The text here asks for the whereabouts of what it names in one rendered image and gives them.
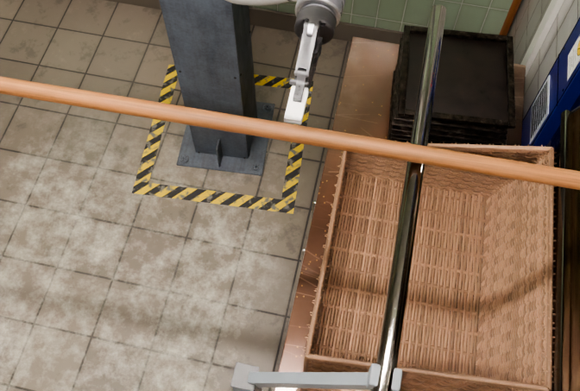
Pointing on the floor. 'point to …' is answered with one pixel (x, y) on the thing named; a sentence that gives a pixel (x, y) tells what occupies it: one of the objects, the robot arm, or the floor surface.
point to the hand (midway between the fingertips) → (296, 104)
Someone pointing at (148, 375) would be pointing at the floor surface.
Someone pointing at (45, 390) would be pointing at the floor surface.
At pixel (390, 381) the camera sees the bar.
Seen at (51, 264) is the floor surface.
